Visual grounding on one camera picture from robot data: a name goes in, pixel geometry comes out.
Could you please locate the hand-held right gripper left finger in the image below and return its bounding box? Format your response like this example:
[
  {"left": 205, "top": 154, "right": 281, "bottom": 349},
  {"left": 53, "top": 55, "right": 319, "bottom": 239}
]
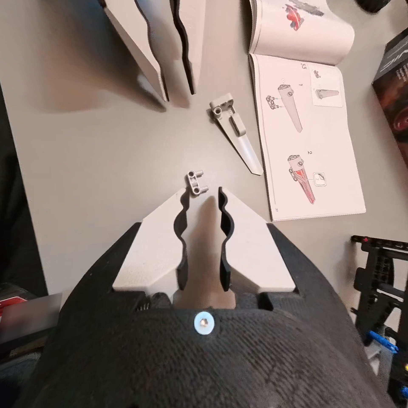
[{"left": 112, "top": 187, "right": 188, "bottom": 302}]

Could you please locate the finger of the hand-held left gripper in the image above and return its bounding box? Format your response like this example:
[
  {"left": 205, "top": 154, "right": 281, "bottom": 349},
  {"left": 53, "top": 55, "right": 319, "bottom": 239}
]
[
  {"left": 103, "top": 0, "right": 169, "bottom": 102},
  {"left": 170, "top": 0, "right": 206, "bottom": 95}
]

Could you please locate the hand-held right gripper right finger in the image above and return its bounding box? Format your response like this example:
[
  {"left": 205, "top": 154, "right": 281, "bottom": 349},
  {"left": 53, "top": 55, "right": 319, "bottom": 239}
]
[{"left": 218, "top": 187, "right": 296, "bottom": 308}]

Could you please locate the small grey brick connector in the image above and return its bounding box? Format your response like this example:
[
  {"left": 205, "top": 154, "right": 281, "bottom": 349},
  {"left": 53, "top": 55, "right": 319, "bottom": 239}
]
[{"left": 186, "top": 170, "right": 209, "bottom": 196}]

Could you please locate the long grey brick panel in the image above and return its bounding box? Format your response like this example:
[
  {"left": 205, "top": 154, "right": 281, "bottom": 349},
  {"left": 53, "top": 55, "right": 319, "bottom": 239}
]
[{"left": 209, "top": 92, "right": 264, "bottom": 176}]

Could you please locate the open instruction booklet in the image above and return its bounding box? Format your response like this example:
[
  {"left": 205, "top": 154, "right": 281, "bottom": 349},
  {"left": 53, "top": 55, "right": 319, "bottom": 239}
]
[{"left": 248, "top": 0, "right": 366, "bottom": 222}]

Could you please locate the black toy tyre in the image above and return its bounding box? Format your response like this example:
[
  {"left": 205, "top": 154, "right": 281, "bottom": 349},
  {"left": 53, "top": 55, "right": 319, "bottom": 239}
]
[{"left": 354, "top": 0, "right": 391, "bottom": 13}]

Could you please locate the dark cardboard set box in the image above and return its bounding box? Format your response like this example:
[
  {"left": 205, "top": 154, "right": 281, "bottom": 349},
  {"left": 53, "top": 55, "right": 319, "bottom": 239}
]
[{"left": 372, "top": 27, "right": 408, "bottom": 142}]

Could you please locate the black brick model frame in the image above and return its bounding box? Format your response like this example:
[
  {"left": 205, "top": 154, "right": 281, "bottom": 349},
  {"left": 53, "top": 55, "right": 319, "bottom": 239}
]
[{"left": 350, "top": 235, "right": 408, "bottom": 408}]

